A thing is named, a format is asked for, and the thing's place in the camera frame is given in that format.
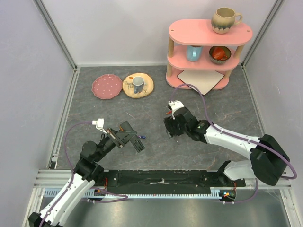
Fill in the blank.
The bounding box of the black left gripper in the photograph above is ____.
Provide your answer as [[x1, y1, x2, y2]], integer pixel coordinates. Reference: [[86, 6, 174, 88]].
[[94, 126, 137, 162]]

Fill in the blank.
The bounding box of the black remote control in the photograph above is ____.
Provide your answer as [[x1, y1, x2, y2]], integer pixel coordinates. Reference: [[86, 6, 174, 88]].
[[131, 137, 145, 153]]

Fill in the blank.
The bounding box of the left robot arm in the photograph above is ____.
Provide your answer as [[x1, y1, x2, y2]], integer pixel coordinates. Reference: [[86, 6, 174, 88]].
[[28, 118, 145, 227]]

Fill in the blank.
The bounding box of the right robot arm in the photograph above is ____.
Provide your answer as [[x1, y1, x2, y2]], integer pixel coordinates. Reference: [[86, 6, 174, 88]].
[[164, 107, 290, 186]]

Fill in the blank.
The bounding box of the yellow floral plate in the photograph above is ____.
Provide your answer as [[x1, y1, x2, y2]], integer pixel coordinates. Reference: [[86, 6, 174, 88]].
[[123, 73, 154, 98]]

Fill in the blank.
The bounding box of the pink dotted plate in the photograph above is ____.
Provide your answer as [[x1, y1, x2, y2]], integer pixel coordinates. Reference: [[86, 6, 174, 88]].
[[91, 74, 123, 100]]

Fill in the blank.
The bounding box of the white square plate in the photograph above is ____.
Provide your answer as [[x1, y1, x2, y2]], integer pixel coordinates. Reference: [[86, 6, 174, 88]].
[[177, 70, 223, 95]]

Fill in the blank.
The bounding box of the grey blue mug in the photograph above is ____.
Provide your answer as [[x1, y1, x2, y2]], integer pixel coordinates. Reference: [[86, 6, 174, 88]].
[[132, 76, 144, 94]]

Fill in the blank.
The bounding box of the pink three-tier shelf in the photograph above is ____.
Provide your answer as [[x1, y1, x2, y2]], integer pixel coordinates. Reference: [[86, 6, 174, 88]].
[[166, 19, 252, 90]]

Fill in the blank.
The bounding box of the light blue mug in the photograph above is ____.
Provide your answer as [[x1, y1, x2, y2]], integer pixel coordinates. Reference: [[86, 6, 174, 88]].
[[186, 45, 203, 62]]

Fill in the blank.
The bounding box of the red cup in bowl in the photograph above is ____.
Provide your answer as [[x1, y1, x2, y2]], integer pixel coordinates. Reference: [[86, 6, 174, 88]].
[[212, 47, 228, 61]]

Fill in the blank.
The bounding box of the dark patterned bowl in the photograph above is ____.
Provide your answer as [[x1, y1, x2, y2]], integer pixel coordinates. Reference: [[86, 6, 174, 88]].
[[209, 46, 232, 65]]

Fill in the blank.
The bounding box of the beige ceramic mug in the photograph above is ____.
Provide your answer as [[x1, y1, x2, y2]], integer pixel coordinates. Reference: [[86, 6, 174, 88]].
[[211, 7, 243, 34]]

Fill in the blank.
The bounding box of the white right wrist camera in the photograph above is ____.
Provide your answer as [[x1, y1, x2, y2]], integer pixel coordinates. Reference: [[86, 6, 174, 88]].
[[168, 100, 184, 120]]

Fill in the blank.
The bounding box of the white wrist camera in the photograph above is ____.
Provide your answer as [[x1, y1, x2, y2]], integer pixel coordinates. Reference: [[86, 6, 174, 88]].
[[168, 100, 184, 120], [92, 118, 107, 134]]

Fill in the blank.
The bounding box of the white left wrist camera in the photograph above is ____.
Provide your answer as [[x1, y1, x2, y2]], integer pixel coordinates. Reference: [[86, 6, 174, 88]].
[[92, 118, 107, 134]]

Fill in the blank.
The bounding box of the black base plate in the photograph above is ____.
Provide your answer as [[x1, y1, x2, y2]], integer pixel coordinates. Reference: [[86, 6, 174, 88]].
[[95, 170, 246, 195]]

